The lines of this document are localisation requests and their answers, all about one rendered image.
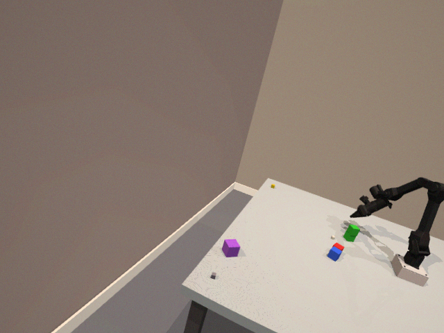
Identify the blue block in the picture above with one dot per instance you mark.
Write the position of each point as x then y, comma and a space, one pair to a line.
334, 253

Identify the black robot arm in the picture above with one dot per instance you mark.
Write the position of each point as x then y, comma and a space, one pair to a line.
418, 239

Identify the purple cube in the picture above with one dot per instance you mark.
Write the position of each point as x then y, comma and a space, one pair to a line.
231, 248

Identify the green block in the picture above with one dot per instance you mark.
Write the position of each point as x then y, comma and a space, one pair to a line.
353, 230
348, 237

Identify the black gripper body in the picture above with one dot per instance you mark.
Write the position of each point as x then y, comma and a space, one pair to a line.
367, 211

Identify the red block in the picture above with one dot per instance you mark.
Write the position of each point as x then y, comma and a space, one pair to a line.
340, 247

